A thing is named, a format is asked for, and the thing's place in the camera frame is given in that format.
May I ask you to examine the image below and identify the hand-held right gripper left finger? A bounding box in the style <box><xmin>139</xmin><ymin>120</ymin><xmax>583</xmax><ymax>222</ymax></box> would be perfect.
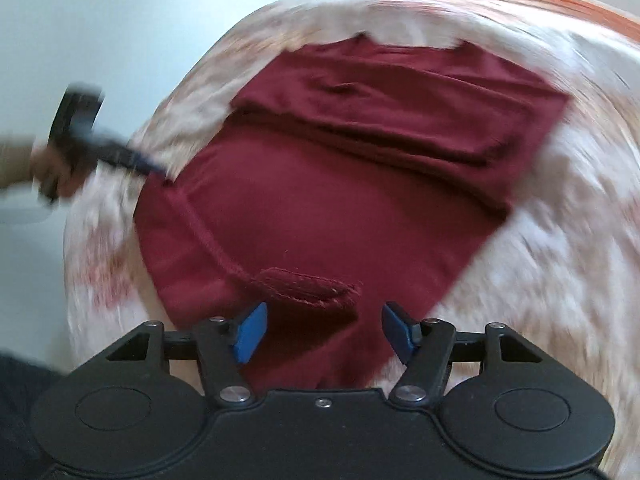
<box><xmin>102</xmin><ymin>302</ymin><xmax>268</xmax><ymax>407</ymax></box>

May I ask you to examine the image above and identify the person's left hand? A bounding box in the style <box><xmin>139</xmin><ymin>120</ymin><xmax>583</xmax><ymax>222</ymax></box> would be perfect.
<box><xmin>29</xmin><ymin>132</ymin><xmax>98</xmax><ymax>198</ymax></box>

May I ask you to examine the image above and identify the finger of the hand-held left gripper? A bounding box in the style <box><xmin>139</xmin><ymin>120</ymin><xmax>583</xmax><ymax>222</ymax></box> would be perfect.
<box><xmin>87</xmin><ymin>130</ymin><xmax>169</xmax><ymax>180</ymax></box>

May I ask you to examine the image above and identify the floral beige quilt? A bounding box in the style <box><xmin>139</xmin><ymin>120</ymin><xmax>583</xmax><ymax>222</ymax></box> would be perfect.
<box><xmin>62</xmin><ymin>0</ymin><xmax>640</xmax><ymax>480</ymax></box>

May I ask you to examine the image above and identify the dark cloth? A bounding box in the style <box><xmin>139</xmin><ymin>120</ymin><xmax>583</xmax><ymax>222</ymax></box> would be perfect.
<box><xmin>0</xmin><ymin>352</ymin><xmax>68</xmax><ymax>480</ymax></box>

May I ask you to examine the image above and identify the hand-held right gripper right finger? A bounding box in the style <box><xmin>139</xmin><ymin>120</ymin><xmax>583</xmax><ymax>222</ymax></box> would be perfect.
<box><xmin>381</xmin><ymin>301</ymin><xmax>544</xmax><ymax>408</ymax></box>

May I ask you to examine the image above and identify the person's left forearm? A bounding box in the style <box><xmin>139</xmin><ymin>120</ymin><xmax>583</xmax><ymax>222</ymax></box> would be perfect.
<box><xmin>0</xmin><ymin>140</ymin><xmax>35</xmax><ymax>192</ymax></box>

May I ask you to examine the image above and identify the orange bed sheet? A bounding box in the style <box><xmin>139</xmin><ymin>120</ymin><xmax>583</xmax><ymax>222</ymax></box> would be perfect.
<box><xmin>380</xmin><ymin>0</ymin><xmax>640</xmax><ymax>43</ymax></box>

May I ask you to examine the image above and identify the dark red long-sleeved sweater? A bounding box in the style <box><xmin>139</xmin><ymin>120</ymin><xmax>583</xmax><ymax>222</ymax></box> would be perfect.
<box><xmin>134</xmin><ymin>32</ymin><xmax>574</xmax><ymax>392</ymax></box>

